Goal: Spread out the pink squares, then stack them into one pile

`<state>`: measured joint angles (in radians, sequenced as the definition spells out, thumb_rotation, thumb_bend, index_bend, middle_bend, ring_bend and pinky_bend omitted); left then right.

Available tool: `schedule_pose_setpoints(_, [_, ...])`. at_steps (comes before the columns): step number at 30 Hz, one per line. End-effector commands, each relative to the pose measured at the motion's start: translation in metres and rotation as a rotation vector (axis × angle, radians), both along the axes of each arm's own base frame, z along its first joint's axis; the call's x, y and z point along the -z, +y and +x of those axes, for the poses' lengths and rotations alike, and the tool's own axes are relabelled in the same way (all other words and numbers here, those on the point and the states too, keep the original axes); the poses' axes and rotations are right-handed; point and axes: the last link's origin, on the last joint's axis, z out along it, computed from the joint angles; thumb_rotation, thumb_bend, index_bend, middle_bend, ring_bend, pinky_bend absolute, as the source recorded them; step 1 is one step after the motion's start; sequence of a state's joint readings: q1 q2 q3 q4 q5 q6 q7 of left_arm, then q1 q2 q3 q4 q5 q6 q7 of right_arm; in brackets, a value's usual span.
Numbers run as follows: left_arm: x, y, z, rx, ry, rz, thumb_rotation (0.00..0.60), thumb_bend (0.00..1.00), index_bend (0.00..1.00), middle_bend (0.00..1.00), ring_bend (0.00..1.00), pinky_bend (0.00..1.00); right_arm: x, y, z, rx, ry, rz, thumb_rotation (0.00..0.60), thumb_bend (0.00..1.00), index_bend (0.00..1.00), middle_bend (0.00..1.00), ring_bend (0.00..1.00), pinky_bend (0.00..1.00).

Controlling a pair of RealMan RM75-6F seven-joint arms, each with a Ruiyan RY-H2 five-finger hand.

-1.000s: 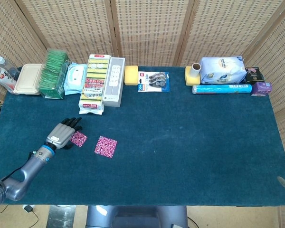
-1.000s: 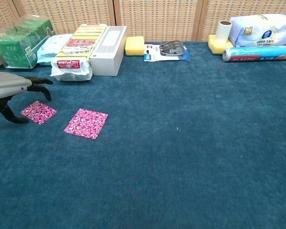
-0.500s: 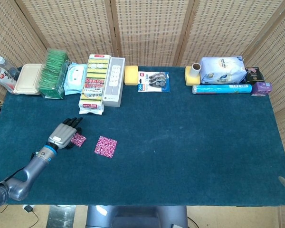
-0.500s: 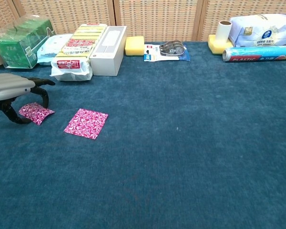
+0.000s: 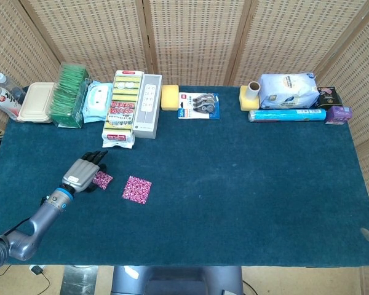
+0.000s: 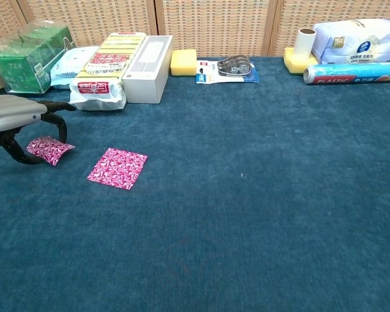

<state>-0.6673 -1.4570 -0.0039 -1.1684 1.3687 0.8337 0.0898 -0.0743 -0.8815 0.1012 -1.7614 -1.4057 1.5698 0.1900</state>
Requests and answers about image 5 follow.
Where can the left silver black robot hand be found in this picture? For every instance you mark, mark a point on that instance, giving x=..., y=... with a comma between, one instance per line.
x=80, y=173

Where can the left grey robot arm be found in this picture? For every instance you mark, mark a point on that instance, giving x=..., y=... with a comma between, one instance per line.
x=43, y=218

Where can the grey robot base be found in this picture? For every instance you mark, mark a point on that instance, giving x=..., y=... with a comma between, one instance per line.
x=175, y=281

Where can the light blue wet wipes pack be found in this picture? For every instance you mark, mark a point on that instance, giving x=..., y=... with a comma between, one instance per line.
x=95, y=101

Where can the yellow green sponge multipack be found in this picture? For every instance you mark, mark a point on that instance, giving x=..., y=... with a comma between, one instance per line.
x=121, y=110

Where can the green tea bag box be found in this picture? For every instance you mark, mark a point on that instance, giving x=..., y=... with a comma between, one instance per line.
x=67, y=98

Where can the beige lidded food container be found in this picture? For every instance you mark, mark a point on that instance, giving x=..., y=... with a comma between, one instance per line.
x=35, y=103

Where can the white power strip box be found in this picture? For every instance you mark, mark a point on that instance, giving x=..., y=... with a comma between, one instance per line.
x=147, y=107

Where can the white bottle red label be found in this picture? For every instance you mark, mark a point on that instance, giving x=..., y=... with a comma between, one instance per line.
x=3, y=103

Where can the grey metal floor plate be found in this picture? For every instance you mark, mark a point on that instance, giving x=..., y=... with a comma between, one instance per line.
x=80, y=281

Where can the clear water bottle white cap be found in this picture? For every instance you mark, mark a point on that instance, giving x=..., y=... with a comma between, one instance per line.
x=6, y=83

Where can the plain yellow sponge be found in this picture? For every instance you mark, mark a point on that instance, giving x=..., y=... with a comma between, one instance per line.
x=170, y=97

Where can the small purple box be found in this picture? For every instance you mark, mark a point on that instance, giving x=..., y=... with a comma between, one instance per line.
x=338, y=115

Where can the correction tape blister pack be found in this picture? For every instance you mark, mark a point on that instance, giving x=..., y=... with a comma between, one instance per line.
x=200, y=106

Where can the dark blue table mat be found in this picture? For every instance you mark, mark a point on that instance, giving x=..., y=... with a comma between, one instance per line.
x=218, y=184

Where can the small black box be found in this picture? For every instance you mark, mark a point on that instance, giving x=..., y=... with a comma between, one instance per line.
x=329, y=98

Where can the blue plastic wrap roll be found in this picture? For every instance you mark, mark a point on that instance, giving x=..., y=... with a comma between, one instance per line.
x=287, y=115

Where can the white blue tissue pack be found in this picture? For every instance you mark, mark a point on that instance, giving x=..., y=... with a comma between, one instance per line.
x=287, y=90

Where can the wicker folding screen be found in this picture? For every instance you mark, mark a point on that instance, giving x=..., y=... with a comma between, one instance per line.
x=196, y=37

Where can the yellow sponge green underside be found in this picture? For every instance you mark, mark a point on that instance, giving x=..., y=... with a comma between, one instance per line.
x=247, y=103

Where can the white paper roll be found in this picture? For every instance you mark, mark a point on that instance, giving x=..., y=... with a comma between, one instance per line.
x=254, y=90

